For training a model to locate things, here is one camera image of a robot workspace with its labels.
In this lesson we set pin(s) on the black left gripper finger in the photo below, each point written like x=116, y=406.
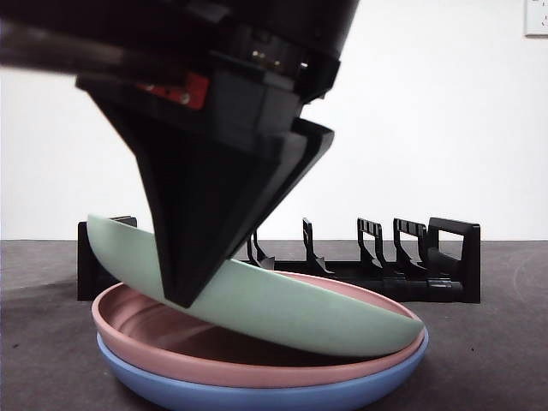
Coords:
x=319, y=141
x=201, y=214

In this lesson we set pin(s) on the green plate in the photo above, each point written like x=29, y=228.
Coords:
x=299, y=317

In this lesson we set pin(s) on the pink plate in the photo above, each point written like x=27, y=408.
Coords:
x=214, y=372

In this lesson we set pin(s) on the blue plate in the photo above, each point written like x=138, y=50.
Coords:
x=171, y=391

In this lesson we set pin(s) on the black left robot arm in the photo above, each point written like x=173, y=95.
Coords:
x=214, y=17

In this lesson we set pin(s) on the black plate rack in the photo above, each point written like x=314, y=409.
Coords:
x=454, y=257

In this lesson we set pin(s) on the white wall socket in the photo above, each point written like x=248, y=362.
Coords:
x=537, y=17

